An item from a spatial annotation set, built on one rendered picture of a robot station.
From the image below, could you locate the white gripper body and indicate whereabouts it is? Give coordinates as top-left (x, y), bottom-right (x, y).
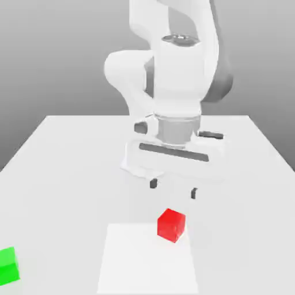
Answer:
top-left (120, 137), bottom-right (226, 183)

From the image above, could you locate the small red cube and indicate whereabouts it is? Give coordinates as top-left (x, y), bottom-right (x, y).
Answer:
top-left (157, 207), bottom-right (187, 244)

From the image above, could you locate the small green cube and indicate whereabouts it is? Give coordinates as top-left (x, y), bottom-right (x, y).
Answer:
top-left (0, 246), bottom-right (21, 287)

